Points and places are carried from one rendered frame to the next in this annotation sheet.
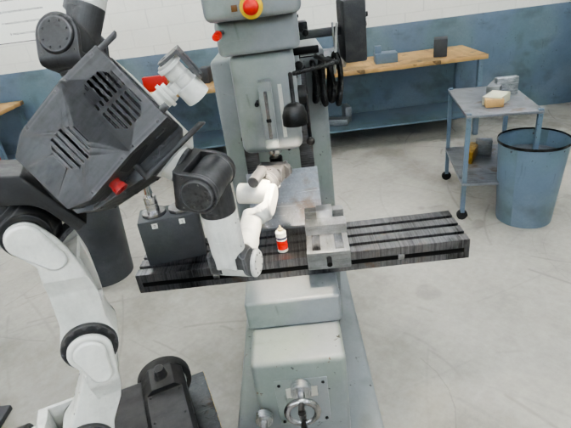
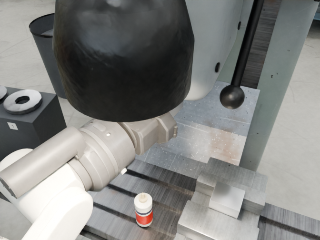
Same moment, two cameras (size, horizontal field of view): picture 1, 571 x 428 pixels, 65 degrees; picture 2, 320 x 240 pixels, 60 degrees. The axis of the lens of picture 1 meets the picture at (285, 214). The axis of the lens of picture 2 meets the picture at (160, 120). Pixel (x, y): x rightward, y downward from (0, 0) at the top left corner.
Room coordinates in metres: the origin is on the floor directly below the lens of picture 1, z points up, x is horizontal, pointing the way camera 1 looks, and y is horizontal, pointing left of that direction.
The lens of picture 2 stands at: (1.14, -0.13, 1.53)
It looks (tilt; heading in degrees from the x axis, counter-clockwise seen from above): 42 degrees down; 21
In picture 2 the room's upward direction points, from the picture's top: straight up
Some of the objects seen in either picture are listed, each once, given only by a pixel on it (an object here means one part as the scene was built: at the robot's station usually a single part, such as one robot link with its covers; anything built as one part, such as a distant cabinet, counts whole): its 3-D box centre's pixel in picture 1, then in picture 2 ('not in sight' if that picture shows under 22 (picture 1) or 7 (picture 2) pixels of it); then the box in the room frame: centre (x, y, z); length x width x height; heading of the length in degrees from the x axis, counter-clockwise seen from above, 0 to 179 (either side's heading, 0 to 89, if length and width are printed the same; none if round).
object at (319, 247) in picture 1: (325, 230); (218, 227); (1.46, -0.14, 0.96); 0.35 x 0.15 x 0.11; 175
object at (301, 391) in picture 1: (302, 402); not in sight; (1.00, 0.03, 0.60); 0.16 x 0.12 x 0.12; 178
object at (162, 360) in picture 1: (164, 380); not in sight; (1.27, 0.55, 0.50); 0.20 x 0.05 x 0.20; 109
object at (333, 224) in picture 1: (325, 225); (216, 230); (1.43, -0.14, 0.99); 0.15 x 0.06 x 0.04; 85
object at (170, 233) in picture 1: (172, 231); (18, 125); (1.53, 0.44, 1.00); 0.22 x 0.12 x 0.20; 98
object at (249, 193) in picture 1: (257, 186); (55, 172); (1.30, 0.08, 1.24); 0.11 x 0.11 x 0.11; 73
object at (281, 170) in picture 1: (270, 176); (122, 134); (1.41, 0.03, 1.23); 0.13 x 0.12 x 0.10; 73
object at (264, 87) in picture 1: (268, 114); not in sight; (1.39, 0.01, 1.45); 0.04 x 0.04 x 0.21; 88
